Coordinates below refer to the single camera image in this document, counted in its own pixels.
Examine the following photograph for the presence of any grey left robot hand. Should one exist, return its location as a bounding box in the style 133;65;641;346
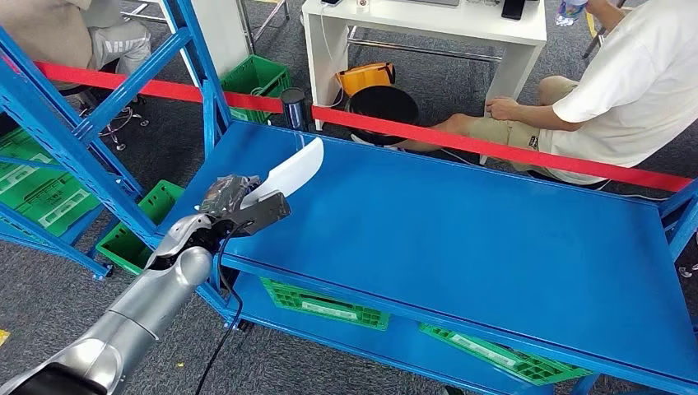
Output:
198;174;262;219

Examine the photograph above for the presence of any white curved plastic part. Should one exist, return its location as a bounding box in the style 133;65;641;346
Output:
240;137;325;211

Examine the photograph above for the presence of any blue steel shelf rack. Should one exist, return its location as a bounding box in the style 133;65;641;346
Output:
0;0;698;395
0;109;146;281

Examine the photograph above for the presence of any open green plastic crate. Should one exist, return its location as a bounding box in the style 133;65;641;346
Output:
95;179;187;277
221;54;293;125

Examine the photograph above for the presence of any chrome stool base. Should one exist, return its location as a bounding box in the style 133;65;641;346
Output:
76;95;151;152
676;231;698;279

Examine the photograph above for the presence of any white desk side panel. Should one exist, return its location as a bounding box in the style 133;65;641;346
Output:
163;0;252;80

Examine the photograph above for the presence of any yellow bag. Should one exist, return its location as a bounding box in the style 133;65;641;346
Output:
335;62;397;98

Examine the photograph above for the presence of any black round stool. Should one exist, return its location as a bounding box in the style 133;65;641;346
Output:
345;85;421;147

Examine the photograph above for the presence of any seated person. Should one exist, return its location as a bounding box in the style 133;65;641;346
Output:
0;0;152;91
400;0;698;187

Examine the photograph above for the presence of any red barrier belt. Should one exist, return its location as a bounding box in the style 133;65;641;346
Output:
0;54;694;193

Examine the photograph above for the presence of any white desk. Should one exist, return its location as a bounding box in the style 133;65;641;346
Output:
301;0;548;132

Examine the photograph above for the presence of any black phone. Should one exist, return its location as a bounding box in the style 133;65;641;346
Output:
500;0;528;21

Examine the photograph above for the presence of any clear water bottle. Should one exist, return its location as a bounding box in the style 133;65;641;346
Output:
555;0;589;27

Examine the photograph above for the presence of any black barrier post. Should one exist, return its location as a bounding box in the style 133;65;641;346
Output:
279;86;309;132

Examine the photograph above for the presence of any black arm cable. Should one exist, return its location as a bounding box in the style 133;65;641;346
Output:
193;221;254;395

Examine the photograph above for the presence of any white desk cable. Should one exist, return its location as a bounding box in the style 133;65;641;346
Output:
319;2;346;109

